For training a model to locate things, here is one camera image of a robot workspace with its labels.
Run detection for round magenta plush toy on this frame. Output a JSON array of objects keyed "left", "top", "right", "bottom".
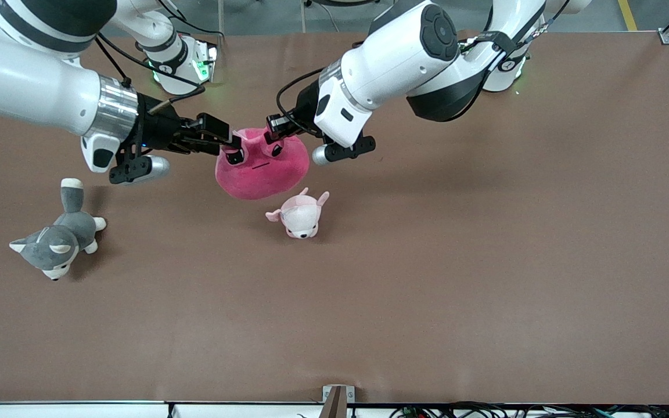
[{"left": 214, "top": 128, "right": 311, "bottom": 201}]

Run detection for pale pink puppy plush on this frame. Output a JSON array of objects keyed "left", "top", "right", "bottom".
[{"left": 265, "top": 187, "right": 330, "bottom": 240}]

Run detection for metal stand legs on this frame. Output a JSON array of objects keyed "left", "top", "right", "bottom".
[{"left": 301, "top": 0, "right": 399, "bottom": 34}]

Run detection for grey white husky plush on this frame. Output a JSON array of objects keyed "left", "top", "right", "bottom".
[{"left": 9, "top": 178, "right": 107, "bottom": 282}]

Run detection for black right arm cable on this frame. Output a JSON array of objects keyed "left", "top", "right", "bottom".
[{"left": 95, "top": 34, "right": 206, "bottom": 108}]

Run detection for metal table edge bracket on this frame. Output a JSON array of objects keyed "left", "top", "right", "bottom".
[{"left": 322, "top": 385, "right": 355, "bottom": 418}]

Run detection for tangled black cable bundle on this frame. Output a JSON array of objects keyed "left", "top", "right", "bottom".
[{"left": 390, "top": 402, "right": 669, "bottom": 418}]

